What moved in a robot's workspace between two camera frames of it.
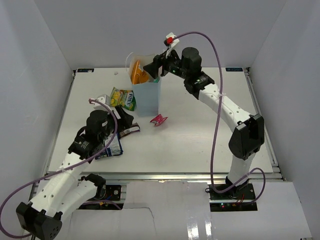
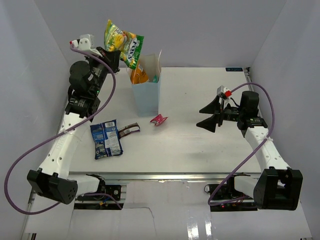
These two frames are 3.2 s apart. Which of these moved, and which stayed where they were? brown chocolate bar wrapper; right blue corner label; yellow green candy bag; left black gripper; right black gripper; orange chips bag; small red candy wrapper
Moved: left black gripper; yellow green candy bag; right black gripper
Stayed: small red candy wrapper; orange chips bag; right blue corner label; brown chocolate bar wrapper
